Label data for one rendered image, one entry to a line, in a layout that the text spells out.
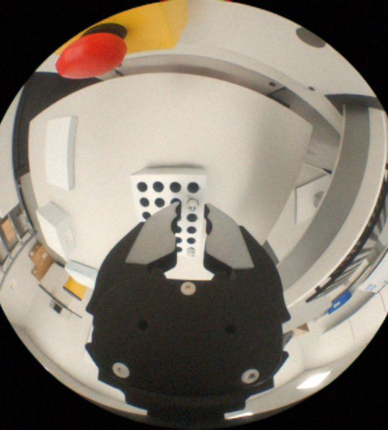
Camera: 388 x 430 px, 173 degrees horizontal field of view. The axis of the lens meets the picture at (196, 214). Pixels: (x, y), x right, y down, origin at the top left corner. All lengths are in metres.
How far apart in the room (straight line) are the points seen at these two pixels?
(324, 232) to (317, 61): 0.16
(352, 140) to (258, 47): 0.12
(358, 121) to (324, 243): 0.13
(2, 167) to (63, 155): 0.33
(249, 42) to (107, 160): 0.22
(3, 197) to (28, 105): 0.29
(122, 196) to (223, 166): 0.16
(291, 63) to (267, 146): 0.11
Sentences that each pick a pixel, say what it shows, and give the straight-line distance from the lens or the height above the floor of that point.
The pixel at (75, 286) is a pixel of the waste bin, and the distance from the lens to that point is 2.53.
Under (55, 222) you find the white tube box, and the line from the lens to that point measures 0.33.
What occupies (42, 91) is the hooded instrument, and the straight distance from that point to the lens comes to 0.65.
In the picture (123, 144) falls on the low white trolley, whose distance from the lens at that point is 0.19.
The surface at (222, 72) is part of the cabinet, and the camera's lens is 0.24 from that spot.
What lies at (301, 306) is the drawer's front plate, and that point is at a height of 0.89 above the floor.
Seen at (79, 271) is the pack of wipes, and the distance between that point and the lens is 0.50.
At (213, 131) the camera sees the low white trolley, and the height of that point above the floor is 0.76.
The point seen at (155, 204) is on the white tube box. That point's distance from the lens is 0.15.
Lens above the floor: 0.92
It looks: 59 degrees down
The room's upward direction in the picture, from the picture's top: 180 degrees counter-clockwise
